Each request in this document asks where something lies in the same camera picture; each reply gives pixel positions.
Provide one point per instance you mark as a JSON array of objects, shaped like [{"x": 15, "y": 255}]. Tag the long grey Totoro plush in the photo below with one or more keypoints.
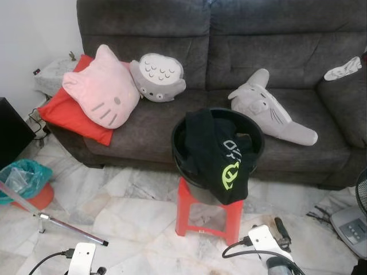
[{"x": 269, "y": 109}]

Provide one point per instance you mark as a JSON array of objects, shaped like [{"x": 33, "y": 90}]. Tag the red plastic bucket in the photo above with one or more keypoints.
[{"x": 37, "y": 200}]

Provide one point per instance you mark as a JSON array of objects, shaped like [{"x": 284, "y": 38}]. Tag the pink cat face pillow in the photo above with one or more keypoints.
[{"x": 103, "y": 86}]

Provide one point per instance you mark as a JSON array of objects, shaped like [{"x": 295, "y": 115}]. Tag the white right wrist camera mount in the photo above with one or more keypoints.
[{"x": 265, "y": 243}]

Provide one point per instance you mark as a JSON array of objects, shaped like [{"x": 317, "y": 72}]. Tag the white speckled side table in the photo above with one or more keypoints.
[{"x": 51, "y": 74}]

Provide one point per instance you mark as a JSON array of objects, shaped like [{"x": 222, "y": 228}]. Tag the round grey Totoro cushion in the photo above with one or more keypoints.
[{"x": 157, "y": 80}]

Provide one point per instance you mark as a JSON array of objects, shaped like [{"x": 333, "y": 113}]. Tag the red square pillow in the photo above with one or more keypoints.
[{"x": 63, "y": 114}]

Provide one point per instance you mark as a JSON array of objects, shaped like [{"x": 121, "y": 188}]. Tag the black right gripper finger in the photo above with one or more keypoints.
[{"x": 282, "y": 232}]

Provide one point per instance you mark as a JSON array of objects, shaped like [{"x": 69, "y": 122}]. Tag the dark grey fabric sofa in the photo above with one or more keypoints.
[{"x": 275, "y": 34}]

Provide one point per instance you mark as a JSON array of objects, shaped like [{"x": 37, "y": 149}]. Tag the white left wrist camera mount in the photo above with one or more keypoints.
[{"x": 82, "y": 259}]

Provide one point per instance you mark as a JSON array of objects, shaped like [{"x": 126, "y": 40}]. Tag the teal plastic bin bag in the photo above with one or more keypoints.
[{"x": 26, "y": 175}]

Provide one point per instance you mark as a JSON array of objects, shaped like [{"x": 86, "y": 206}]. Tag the grey standing fan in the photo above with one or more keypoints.
[{"x": 350, "y": 229}]

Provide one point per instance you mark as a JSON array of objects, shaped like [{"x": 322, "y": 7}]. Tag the round black laundry basket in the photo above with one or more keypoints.
[{"x": 179, "y": 154}]

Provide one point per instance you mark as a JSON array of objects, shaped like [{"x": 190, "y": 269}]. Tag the black garment with neon logo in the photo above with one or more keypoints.
[{"x": 212, "y": 154}]

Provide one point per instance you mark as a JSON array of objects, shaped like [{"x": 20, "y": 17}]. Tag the white and grey cloth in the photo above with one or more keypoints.
[{"x": 344, "y": 69}]

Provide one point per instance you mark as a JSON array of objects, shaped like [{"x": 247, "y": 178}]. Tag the red plastic stool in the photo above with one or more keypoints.
[{"x": 183, "y": 212}]

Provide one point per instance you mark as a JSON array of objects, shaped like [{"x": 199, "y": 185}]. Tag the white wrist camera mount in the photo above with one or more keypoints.
[
  {"x": 82, "y": 259},
  {"x": 265, "y": 243}
]

